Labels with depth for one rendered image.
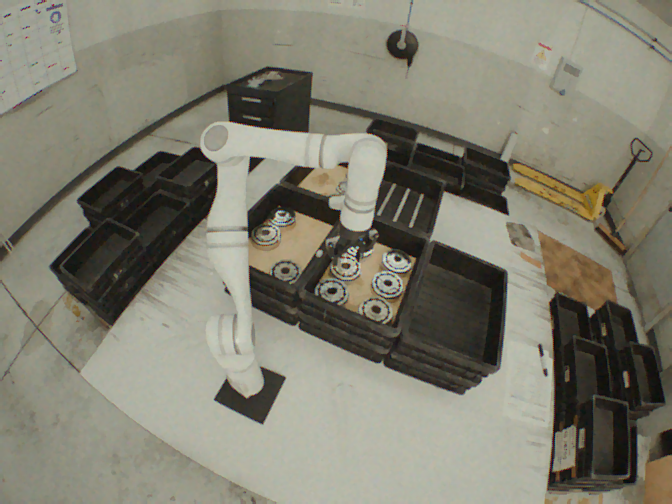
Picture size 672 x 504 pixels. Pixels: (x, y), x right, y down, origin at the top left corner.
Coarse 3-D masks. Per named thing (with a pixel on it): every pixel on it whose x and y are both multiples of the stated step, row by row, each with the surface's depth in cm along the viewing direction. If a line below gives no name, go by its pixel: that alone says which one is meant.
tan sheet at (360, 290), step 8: (376, 248) 110; (384, 248) 111; (376, 256) 108; (368, 264) 105; (376, 264) 105; (328, 272) 101; (368, 272) 103; (376, 272) 103; (320, 280) 98; (360, 280) 100; (368, 280) 100; (352, 288) 98; (360, 288) 98; (368, 288) 98; (352, 296) 96; (360, 296) 96; (368, 296) 96; (400, 296) 97; (352, 304) 94; (392, 304) 95; (376, 312) 92; (392, 320) 91
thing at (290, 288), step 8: (280, 184) 114; (304, 192) 112; (320, 200) 110; (328, 200) 110; (320, 248) 94; (312, 256) 92; (312, 264) 89; (256, 272) 85; (264, 272) 86; (264, 280) 86; (272, 280) 84; (280, 280) 84; (296, 280) 85; (280, 288) 85; (288, 288) 83; (296, 288) 84
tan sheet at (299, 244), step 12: (300, 216) 118; (300, 228) 113; (312, 228) 114; (324, 228) 114; (288, 240) 109; (300, 240) 109; (312, 240) 110; (252, 252) 103; (264, 252) 104; (276, 252) 104; (288, 252) 105; (300, 252) 105; (312, 252) 106; (252, 264) 100; (264, 264) 100; (300, 264) 102
